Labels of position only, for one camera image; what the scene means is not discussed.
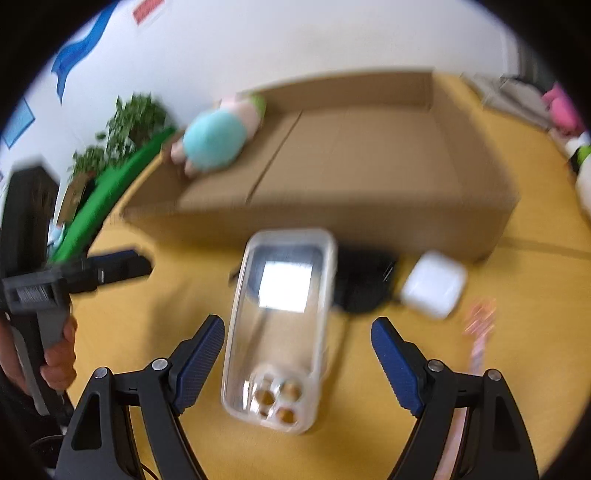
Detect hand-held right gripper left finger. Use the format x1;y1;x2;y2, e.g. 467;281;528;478
55;315;225;480

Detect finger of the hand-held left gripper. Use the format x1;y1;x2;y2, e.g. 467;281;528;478
69;257;153;292
88;249;141;266

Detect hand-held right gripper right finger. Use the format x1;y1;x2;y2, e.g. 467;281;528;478
372;318;539;480

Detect clear phone case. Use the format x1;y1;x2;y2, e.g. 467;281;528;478
221;228;338;435

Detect black sunglasses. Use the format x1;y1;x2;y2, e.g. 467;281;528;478
231;251;400;315

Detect white earbud case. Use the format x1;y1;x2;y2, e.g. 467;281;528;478
399;250;468;320

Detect brown cardboard box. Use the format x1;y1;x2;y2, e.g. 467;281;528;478
121;69;522;264

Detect person's left hand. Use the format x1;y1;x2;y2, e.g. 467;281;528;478
41;318;78;391

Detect green curved object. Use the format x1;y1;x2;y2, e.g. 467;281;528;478
48;127;178;264

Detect pink striped stick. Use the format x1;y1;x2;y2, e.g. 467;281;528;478
443;298;498;480

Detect green potted plant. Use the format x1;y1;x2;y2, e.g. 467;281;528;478
69;92;169;181

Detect teal plush toy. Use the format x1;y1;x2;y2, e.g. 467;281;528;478
170;92;267;178

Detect grey fabric bag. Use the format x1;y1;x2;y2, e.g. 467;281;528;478
471;74;561;132

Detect small blue wall poster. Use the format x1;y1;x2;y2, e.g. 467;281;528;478
2;99;37;148

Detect large blue wall banner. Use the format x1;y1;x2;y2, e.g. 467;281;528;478
51;7;116;104

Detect red wall sign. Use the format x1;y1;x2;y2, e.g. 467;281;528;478
132;0;169;28

